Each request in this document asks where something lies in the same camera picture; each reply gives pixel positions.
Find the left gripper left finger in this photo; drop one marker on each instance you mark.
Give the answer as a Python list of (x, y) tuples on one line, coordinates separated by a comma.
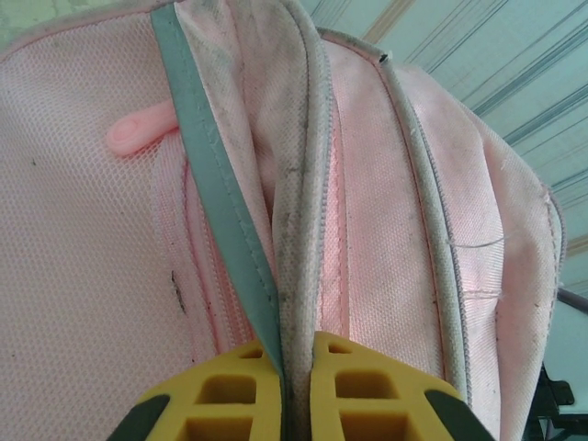
[(197, 399)]

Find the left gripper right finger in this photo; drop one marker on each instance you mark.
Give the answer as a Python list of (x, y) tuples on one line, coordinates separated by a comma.
[(381, 367)]

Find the pink student backpack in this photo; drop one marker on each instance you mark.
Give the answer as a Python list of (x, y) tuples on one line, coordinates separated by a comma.
[(92, 229)]

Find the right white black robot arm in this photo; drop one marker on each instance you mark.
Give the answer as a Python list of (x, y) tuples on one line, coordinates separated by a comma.
[(567, 399)]

